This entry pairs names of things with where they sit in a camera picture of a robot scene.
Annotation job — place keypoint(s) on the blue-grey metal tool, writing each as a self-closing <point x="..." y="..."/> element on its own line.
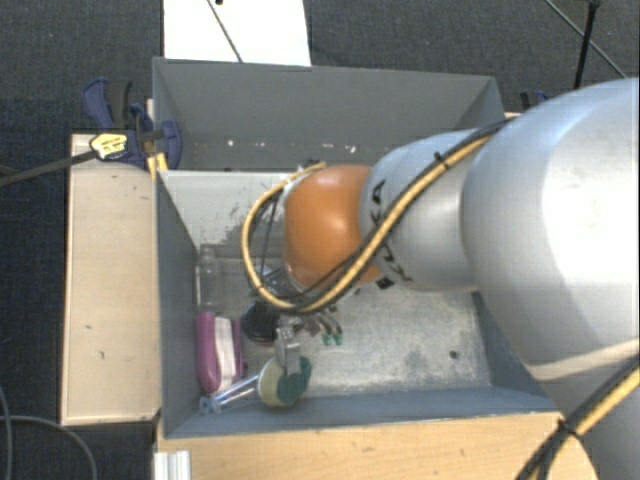
<point x="227" y="394"/>

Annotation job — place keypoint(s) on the yellow and green sponge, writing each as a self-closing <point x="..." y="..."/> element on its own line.
<point x="280" y="385"/>

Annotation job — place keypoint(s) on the black cylinder on white bracket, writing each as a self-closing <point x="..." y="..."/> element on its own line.
<point x="259" y="324"/>

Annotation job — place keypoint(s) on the pale wood board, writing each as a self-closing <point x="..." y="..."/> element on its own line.
<point x="112" y="288"/>

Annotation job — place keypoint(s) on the grey metal bin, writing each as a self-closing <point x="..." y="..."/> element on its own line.
<point x="400" y="348"/>

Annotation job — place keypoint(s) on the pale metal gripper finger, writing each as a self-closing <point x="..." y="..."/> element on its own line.
<point x="287" y="348"/>

